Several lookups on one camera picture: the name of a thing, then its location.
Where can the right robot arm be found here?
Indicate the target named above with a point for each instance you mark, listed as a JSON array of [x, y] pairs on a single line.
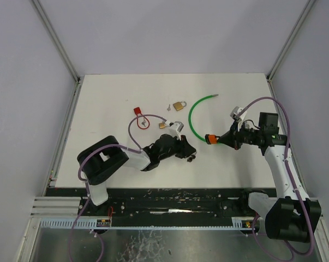
[[292, 216]]

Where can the keys of orange padlock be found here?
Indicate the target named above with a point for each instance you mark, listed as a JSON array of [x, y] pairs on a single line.
[[191, 158]]

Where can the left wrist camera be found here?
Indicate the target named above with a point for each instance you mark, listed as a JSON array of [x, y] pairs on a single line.
[[175, 129]]

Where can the red cable lock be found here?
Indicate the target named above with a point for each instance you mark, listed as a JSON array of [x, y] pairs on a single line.
[[140, 117]]

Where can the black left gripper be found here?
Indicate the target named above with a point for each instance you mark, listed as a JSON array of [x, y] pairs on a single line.
[[180, 147]]

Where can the green cable lock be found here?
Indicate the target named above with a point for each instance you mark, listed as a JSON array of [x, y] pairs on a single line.
[[190, 122]]

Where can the small brass padlock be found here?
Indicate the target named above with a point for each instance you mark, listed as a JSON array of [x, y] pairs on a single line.
[[164, 125]]

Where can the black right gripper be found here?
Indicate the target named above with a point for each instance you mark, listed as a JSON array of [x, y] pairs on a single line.
[[235, 137]]

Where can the orange black padlock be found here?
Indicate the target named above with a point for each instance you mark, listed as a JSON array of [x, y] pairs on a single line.
[[211, 139]]

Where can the large brass padlock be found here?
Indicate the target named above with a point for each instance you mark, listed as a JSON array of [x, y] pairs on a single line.
[[179, 105]]

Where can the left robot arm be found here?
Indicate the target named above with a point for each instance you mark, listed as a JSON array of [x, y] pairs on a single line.
[[101, 160]]

